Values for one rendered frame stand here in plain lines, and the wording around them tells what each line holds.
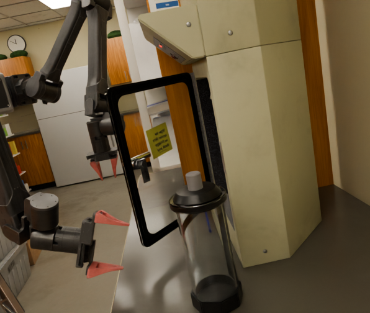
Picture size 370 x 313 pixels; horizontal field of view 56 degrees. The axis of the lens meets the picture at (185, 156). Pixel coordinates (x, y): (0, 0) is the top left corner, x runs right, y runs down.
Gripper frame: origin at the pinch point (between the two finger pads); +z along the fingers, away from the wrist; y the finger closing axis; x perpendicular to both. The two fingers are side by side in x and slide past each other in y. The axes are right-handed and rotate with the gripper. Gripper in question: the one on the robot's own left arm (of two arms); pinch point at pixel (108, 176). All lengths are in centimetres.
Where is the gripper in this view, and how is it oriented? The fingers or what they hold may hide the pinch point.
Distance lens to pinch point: 122.8
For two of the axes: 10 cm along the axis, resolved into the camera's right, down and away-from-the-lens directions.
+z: 1.8, 9.5, 2.4
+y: 9.8, -2.0, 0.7
